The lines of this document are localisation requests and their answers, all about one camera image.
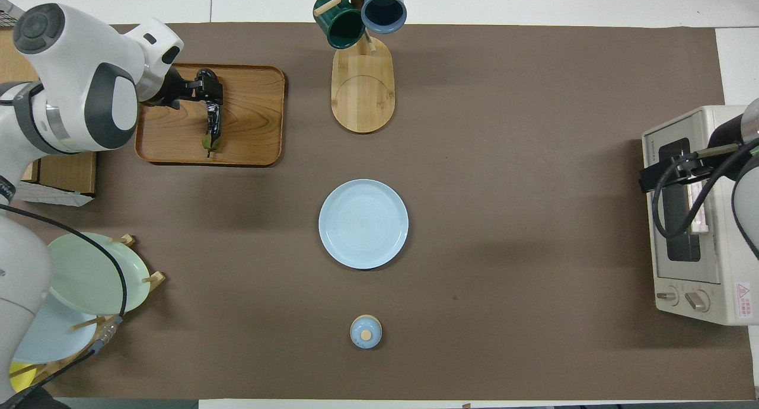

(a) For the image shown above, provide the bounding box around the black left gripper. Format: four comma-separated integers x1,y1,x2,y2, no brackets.
145,67,225,116

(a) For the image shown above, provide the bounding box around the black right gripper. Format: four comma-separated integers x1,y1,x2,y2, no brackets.
639,114,749,193

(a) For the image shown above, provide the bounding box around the dark purple eggplant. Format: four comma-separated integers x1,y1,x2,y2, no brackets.
203,104,224,159

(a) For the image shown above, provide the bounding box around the glass toaster oven door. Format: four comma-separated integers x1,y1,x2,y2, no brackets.
643,122,723,284

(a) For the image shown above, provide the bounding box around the light blue dinner plate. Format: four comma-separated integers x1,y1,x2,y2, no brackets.
318,179,409,270

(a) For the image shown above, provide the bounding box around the cream toaster oven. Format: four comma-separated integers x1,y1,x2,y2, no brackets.
642,105,759,325

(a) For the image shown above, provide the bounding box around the wooden serving tray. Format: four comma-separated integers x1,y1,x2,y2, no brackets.
135,63,286,167

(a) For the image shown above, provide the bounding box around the dark green mug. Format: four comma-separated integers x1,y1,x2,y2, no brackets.
313,0,365,49

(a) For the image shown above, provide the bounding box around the wooden mug tree stand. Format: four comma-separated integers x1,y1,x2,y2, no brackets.
314,0,410,134

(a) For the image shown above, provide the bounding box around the brown table mat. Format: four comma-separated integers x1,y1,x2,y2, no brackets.
0,23,754,402

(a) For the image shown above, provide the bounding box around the wooden plate rack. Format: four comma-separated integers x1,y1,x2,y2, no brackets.
27,234,165,389

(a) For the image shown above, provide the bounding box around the blue mug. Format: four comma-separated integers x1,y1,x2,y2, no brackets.
361,0,408,34

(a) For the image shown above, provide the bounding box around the pale green plate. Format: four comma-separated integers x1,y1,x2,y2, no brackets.
47,232,151,315

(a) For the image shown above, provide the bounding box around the light blue racked plate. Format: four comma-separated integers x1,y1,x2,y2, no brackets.
13,293,98,364

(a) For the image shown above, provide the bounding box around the small blue lidded jar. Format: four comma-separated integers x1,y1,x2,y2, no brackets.
350,315,383,350

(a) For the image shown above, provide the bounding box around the yellow plate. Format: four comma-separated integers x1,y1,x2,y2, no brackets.
9,362,36,394

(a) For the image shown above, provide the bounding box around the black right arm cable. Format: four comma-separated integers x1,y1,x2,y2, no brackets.
651,138,759,239

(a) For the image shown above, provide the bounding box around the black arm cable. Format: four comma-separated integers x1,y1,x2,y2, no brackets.
0,203,128,409
651,138,759,239

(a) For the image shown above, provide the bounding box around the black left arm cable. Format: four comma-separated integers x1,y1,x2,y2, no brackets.
0,203,128,409

